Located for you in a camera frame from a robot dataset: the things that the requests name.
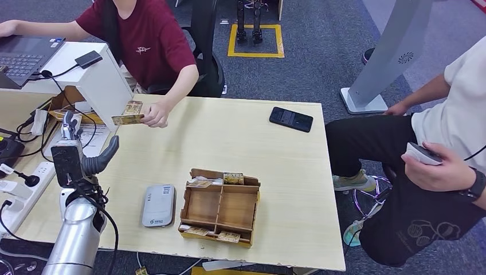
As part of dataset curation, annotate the black plug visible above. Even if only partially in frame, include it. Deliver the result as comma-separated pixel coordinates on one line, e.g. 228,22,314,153
14,171,41,187

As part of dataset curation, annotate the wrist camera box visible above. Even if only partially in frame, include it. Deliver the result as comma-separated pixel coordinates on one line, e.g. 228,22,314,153
50,141,84,190

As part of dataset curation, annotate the brown cardboard box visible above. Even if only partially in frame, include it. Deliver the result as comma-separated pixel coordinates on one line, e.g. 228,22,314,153
48,85,105,125

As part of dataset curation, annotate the white handheld device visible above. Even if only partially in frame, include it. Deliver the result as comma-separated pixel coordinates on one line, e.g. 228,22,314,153
405,142,444,167

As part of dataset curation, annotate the black power cable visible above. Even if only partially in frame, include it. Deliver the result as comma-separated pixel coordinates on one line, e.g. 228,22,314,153
0,200,50,248
40,70,99,164

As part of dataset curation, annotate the white power strip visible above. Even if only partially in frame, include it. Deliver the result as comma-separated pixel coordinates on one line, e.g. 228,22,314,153
0,161,58,236

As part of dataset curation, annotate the thin black cable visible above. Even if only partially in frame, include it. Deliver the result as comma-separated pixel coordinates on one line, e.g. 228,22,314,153
463,144,486,162

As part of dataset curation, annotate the black shoe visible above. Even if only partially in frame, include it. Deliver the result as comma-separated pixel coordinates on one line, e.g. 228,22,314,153
361,47,377,65

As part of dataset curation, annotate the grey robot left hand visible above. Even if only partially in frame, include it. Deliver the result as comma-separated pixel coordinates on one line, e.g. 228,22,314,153
60,111,120,178

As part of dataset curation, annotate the black hub cable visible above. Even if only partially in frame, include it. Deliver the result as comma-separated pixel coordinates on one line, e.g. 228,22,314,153
30,64,80,81

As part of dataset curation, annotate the black usb hub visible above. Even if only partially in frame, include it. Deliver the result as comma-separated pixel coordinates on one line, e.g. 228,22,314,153
74,50,104,70

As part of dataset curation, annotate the grey kiosk stand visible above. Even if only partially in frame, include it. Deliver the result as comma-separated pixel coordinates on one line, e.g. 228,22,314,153
339,0,436,115

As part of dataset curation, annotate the standing humanoid robot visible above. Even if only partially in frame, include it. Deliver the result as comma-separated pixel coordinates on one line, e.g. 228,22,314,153
235,0,265,45

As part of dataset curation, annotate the black office chair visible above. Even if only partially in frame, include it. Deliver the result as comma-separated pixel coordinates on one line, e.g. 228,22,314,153
146,0,226,99

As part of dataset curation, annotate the yellow flat box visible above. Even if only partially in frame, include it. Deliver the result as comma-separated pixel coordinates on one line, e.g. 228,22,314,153
191,267,274,275

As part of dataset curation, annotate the black wristwatch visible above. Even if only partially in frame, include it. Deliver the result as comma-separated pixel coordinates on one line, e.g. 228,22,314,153
458,167,486,203

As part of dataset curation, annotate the black smartphone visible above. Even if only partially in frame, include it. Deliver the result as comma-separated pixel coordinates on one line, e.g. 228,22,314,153
269,107,315,133

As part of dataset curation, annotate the person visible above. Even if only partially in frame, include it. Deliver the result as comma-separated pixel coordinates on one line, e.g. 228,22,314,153
76,0,198,96
325,36,486,268

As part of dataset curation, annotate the chrome ring stool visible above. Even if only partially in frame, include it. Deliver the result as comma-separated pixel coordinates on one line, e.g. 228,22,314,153
351,175,394,221

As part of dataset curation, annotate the wooden card organizer box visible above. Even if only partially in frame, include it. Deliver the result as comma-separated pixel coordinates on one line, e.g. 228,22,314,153
178,168,262,249

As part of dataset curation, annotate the white plug adapter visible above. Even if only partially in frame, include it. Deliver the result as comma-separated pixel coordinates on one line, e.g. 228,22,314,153
0,180,33,201

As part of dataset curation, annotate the white card reader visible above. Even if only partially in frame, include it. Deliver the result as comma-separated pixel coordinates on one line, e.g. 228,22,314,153
141,184,177,229

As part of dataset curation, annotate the grey laptop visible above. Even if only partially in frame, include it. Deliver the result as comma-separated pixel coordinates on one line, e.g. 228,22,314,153
0,36,66,90

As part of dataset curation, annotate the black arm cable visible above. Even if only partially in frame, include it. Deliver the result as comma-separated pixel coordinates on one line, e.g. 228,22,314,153
85,190,120,275

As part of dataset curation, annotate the printed paper sheet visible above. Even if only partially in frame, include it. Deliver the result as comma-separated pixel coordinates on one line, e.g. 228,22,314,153
44,123,112,160

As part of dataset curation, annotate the person's right hand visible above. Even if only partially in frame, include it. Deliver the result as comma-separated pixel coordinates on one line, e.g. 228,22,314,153
383,101,411,117
0,21,19,38

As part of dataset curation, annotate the person's left hand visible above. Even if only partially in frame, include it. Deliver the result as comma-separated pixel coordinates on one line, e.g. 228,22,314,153
401,142,477,193
140,100,173,129

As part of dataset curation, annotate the black controller box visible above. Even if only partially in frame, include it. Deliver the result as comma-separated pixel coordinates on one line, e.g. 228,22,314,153
0,136,26,178

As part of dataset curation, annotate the white desk riser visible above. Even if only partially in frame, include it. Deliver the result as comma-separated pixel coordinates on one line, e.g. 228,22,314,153
0,41,134,132

